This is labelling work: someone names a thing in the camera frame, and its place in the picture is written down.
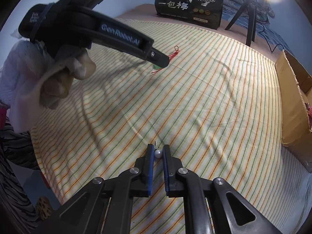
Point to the leopard print item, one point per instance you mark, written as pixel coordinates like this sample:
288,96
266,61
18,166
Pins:
43,207

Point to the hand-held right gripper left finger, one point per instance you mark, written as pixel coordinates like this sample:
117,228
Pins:
150,165

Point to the black tripod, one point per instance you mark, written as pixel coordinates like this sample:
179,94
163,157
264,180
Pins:
251,24

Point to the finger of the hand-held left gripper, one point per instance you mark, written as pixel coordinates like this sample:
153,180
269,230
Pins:
158,57

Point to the pearl earring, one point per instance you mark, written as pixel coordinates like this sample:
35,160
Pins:
158,154

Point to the cardboard box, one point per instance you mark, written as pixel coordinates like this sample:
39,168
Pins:
290,102

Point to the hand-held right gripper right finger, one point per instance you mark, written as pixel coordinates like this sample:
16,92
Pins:
166,165

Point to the striped bed sheet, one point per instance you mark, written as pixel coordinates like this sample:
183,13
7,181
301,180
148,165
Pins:
207,102

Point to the zebra striped clothing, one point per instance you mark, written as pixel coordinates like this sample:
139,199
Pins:
14,175

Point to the person's left hand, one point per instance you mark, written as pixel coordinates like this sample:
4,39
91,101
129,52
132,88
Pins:
58,87

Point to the black printed snack bag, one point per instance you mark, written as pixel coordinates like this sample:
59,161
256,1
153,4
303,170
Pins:
185,7

